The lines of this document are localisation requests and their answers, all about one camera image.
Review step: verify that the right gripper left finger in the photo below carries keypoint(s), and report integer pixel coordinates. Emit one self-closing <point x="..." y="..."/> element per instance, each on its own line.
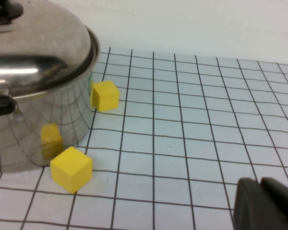
<point x="254" y="210"/>

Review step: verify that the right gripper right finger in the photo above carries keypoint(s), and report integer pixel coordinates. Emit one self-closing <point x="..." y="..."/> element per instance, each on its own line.
<point x="285" y="198"/>

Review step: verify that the stainless steel pot lid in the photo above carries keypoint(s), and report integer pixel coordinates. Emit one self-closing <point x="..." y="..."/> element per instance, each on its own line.
<point x="38" y="36"/>

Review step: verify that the white grid tablecloth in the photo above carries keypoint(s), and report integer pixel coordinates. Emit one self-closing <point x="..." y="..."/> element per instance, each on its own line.
<point x="182" y="131"/>

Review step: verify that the yellow foam cube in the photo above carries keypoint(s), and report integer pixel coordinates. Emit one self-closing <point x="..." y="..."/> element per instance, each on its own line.
<point x="105" y="95"/>
<point x="70" y="169"/>

